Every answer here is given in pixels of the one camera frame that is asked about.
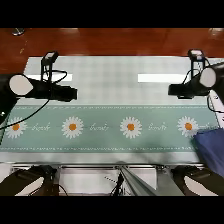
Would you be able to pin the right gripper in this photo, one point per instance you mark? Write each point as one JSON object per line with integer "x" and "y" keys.
{"x": 183, "y": 90}

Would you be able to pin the blue garment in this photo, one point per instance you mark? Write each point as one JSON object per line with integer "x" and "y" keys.
{"x": 211, "y": 148}

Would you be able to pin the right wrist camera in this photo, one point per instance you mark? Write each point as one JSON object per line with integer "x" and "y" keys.
{"x": 196, "y": 55}

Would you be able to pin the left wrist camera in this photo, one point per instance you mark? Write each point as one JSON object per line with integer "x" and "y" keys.
{"x": 50, "y": 56}

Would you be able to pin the silver frame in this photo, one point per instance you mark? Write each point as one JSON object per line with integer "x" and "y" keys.
{"x": 140, "y": 185}

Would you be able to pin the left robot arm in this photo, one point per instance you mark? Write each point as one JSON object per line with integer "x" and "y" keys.
{"x": 20, "y": 85}

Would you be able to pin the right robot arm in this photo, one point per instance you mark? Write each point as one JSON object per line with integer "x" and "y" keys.
{"x": 208, "y": 77}

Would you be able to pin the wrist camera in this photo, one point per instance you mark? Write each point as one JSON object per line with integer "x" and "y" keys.
{"x": 196, "y": 55}
{"x": 50, "y": 56}

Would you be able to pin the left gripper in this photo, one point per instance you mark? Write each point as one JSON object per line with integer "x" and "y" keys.
{"x": 63, "y": 93}

